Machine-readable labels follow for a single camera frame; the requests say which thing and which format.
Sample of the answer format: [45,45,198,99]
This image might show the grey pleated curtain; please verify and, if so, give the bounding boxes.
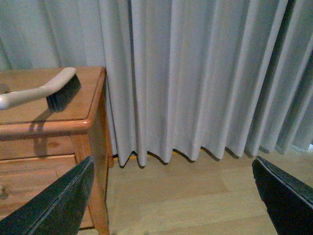
[0,0,313,165]

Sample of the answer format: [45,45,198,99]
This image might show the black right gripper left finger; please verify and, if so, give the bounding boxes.
[0,156,95,235]

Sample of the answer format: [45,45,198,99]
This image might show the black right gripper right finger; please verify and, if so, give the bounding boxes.
[252,156,313,235]

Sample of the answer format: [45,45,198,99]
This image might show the wooden nightstand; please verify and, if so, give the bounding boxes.
[0,67,114,235]

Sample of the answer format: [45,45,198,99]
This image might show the beige hand brush black bristles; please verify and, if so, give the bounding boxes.
[0,67,81,112]

